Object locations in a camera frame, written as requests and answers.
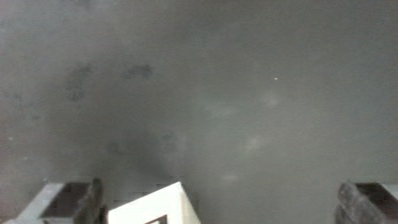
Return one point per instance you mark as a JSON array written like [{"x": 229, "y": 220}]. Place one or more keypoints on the white fiducial marker plate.
[{"x": 160, "y": 208}]

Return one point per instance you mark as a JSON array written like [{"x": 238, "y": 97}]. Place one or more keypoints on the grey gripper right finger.
[{"x": 368, "y": 203}]

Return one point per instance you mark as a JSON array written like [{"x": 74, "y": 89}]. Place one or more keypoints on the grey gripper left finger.
[{"x": 66, "y": 204}]

